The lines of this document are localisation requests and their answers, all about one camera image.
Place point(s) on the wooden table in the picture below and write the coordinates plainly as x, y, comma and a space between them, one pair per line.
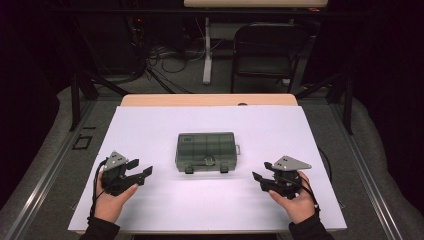
200, 99

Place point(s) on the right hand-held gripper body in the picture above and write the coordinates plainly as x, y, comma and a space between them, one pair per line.
288, 166

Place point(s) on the white desk leg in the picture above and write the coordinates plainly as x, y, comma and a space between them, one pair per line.
207, 60

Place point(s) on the person's right hand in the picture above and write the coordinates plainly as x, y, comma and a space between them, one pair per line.
300, 206

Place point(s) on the black folding chair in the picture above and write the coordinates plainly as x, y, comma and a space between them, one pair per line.
266, 56

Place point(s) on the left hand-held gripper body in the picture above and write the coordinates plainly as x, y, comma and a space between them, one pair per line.
115, 178

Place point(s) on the black metal crossbar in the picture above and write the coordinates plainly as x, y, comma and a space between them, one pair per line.
133, 11

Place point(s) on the person's left hand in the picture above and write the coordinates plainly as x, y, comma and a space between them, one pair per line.
110, 206

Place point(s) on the light wooden desk top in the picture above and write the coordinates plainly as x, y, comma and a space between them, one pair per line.
253, 3

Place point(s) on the black metal stand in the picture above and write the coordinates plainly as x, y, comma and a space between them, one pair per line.
348, 103
75, 100

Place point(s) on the grey translucent storage box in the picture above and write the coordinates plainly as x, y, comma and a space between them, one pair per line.
205, 148

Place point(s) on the metal floor rail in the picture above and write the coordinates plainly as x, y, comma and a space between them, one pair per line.
365, 173
43, 180

